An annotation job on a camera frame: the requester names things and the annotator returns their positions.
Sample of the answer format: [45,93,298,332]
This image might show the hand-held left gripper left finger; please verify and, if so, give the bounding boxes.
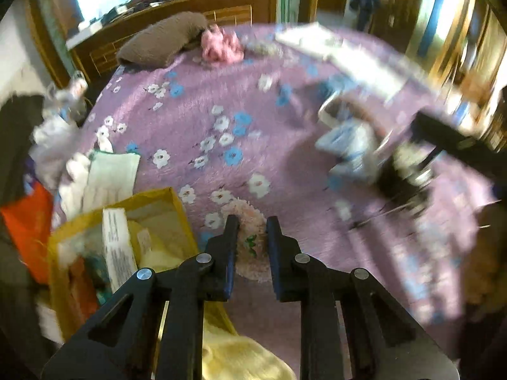
[42,214,240,380]

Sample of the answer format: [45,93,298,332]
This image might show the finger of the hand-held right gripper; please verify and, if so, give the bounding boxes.
[410,111,507,177]

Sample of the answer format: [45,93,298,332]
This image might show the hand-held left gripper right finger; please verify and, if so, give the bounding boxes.
[266,216,460,380]

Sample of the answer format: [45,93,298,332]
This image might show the pink fluffy round pad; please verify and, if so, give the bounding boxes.
[220,199,274,282]

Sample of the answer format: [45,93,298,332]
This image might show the yellow bag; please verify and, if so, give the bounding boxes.
[48,187,238,343]

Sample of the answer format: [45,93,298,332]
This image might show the yellow towel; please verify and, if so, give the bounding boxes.
[131,218,298,380]

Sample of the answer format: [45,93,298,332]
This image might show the black motor device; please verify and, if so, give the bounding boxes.
[374,142,436,214]

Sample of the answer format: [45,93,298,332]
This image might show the blue white plastic packet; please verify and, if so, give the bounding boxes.
[315,121,383,185]

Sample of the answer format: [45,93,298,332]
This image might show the gold framed cabinet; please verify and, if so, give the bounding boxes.
[396,0,507,151]

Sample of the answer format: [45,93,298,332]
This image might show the purple floral blanket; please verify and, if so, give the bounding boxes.
[51,22,500,380]

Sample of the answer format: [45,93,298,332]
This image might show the white printed box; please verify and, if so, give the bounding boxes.
[102,207,139,294]

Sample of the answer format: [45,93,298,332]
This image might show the clear plastic bag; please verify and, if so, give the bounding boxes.
[319,89,381,127]

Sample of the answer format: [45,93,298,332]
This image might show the pale green packet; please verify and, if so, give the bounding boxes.
[81,152,141,212]

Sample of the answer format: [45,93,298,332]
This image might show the white tissue pack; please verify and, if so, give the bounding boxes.
[59,154,92,218]

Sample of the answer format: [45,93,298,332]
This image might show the orange bag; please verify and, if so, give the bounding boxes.
[0,182,54,283]

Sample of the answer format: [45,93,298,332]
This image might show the pink fluffy scrunchie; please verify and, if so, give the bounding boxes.
[200,24,244,64]

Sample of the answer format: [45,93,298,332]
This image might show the small clear packet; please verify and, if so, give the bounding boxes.
[243,34,284,58]

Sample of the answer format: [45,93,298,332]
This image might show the white plastic bag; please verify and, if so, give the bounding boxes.
[29,119,82,183]

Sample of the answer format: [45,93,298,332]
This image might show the brown pillow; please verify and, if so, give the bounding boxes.
[117,12,209,68]

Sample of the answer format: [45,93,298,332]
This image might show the clear plastic bottles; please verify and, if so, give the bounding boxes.
[43,70,90,123]

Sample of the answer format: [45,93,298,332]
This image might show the black bag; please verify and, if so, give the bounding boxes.
[0,95,46,206]

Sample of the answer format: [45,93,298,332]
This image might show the wooden headboard with mirror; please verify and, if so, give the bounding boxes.
[24,0,278,88]

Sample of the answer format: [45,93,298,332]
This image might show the thin black cable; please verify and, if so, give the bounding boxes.
[349,202,420,230]

